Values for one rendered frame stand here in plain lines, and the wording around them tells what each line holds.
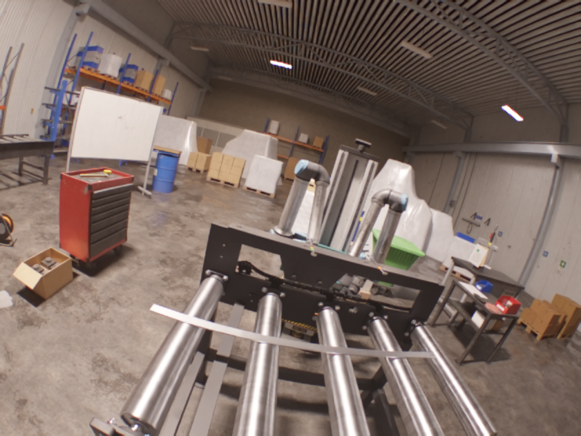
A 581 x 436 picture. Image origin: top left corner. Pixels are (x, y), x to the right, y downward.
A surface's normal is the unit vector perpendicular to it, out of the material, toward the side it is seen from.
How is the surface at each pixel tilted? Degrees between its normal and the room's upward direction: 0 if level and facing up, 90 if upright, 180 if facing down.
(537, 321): 90
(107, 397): 0
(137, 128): 90
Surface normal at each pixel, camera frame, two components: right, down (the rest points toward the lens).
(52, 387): 0.29, -0.93
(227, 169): 0.09, 0.26
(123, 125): 0.87, 0.35
